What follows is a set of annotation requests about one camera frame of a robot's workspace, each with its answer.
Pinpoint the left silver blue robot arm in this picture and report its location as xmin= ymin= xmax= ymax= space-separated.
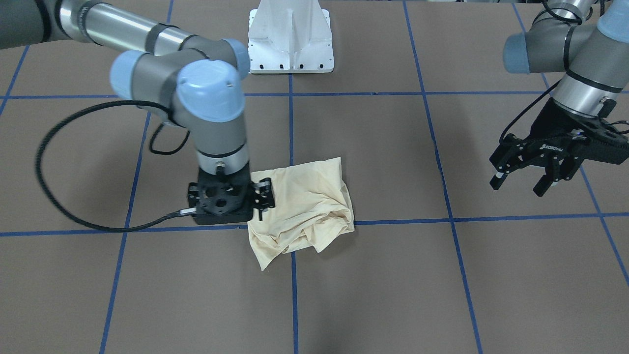
xmin=490 ymin=0 xmax=629 ymax=196

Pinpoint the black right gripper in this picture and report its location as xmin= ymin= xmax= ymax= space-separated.
xmin=187 ymin=166 xmax=276 ymax=225

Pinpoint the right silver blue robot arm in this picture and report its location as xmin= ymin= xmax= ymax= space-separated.
xmin=1 ymin=0 xmax=276 ymax=233

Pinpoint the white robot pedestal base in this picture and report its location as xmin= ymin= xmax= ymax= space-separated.
xmin=248 ymin=0 xmax=335 ymax=74

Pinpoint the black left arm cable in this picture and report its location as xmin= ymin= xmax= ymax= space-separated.
xmin=499 ymin=81 xmax=561 ymax=143

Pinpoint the beige long sleeve graphic shirt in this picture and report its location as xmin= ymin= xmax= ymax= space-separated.
xmin=248 ymin=157 xmax=355 ymax=271

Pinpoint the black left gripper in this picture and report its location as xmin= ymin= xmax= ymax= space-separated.
xmin=489 ymin=99 xmax=629 ymax=197

